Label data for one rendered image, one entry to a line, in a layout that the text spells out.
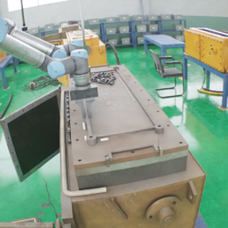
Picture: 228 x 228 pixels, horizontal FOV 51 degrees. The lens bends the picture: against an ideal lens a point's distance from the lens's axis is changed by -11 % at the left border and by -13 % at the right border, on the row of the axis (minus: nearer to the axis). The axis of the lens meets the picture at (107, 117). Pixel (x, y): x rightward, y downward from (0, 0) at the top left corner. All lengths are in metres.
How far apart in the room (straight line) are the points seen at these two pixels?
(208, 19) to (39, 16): 7.53
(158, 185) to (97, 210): 0.26
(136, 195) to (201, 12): 11.40
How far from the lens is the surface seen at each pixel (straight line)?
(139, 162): 1.00
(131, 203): 1.06
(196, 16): 11.98
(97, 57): 3.92
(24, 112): 1.98
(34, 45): 1.41
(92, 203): 1.02
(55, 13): 10.41
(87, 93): 1.23
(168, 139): 1.07
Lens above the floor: 1.92
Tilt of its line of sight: 26 degrees down
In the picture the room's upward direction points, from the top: 6 degrees counter-clockwise
